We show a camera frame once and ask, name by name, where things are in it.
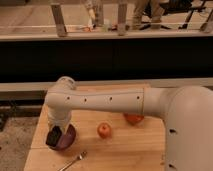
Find grey metal railing post middle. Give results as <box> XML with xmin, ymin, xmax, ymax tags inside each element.
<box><xmin>92</xmin><ymin>3</ymin><xmax>104</xmax><ymax>27</ymax></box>

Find person legs in background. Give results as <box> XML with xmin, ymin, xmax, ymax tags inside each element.
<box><xmin>132</xmin><ymin>0</ymin><xmax>164</xmax><ymax>30</ymax></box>

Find orange tomato-like fruit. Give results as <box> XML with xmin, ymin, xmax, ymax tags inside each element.
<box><xmin>124</xmin><ymin>114</ymin><xmax>144</xmax><ymax>125</ymax></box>

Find red apple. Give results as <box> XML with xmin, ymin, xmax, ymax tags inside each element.
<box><xmin>97</xmin><ymin>123</ymin><xmax>111</xmax><ymax>139</ymax></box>

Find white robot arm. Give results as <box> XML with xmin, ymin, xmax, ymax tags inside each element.
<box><xmin>45</xmin><ymin>76</ymin><xmax>213</xmax><ymax>171</ymax></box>

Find purple bowl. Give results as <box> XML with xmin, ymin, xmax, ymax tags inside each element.
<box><xmin>49</xmin><ymin>124</ymin><xmax>76</xmax><ymax>151</ymax></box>

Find grey metal railing post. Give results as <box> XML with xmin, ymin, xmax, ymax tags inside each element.
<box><xmin>117</xmin><ymin>3</ymin><xmax>127</xmax><ymax>36</ymax></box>
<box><xmin>92</xmin><ymin>3</ymin><xmax>104</xmax><ymax>27</ymax></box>
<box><xmin>51</xmin><ymin>3</ymin><xmax>67</xmax><ymax>37</ymax></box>

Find black tripod stand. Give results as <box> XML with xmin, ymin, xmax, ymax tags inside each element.
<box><xmin>160</xmin><ymin>0</ymin><xmax>213</xmax><ymax>29</ymax></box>

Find silver metal fork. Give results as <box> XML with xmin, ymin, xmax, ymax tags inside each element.
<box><xmin>58</xmin><ymin>151</ymin><xmax>87</xmax><ymax>171</ymax></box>

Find grey metal railing post right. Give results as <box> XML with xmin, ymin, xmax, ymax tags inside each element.
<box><xmin>117</xmin><ymin>3</ymin><xmax>127</xmax><ymax>36</ymax></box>

